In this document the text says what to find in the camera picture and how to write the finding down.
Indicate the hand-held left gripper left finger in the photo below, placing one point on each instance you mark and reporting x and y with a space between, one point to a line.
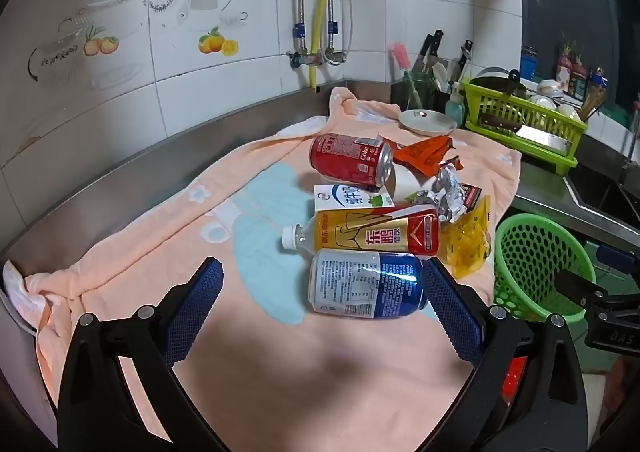
200 304

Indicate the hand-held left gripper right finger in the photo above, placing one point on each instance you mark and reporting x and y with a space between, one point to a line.
450 312

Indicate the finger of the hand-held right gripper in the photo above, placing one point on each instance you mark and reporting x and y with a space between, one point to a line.
580 289
617 258

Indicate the green perforated plastic basket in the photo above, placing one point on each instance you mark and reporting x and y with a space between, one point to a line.
520 257

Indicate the blue and white can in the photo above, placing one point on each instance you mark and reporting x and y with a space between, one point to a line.
360 282

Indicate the yellow energy drink bottle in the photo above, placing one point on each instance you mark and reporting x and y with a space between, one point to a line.
370 232

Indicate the person's right forearm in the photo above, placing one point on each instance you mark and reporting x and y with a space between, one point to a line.
622 387

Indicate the steel sink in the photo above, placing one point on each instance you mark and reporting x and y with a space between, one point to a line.
605 197

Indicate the yellow plastic wrapper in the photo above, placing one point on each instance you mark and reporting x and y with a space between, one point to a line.
467 242

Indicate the peach printed towel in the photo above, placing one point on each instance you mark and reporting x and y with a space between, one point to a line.
275 372

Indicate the crumpled silver foil wrapper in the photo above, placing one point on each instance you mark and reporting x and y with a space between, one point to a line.
447 192

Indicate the white yogurt bottle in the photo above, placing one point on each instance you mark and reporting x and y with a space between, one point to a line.
405 182

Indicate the white bowl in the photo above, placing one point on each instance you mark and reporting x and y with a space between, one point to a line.
549 87
569 112

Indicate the white milk carton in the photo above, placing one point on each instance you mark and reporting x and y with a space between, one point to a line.
345 197

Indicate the orange snack wrapper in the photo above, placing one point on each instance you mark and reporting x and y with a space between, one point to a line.
422 154

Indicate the red cola can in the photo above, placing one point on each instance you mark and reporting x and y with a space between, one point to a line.
345 156

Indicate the green plastic dish rack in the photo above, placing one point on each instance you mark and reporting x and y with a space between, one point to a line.
500 111

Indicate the white plate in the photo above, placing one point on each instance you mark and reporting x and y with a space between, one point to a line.
430 124

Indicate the red seasoning packet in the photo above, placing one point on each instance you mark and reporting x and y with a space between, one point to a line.
572 71

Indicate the teal dish soap bottle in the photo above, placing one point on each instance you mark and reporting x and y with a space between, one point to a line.
455 106

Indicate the blue jar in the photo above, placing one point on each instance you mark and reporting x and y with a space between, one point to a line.
528 64

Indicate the black pot lid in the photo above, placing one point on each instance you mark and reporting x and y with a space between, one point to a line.
492 81

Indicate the green glass bottle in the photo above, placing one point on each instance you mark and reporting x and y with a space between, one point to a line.
414 89

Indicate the white spatula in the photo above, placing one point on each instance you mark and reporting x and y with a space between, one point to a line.
440 76

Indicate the pink bottle brush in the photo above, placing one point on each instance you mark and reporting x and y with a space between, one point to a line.
400 56

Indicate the metal water valve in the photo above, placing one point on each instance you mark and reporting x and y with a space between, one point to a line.
334 55
300 59

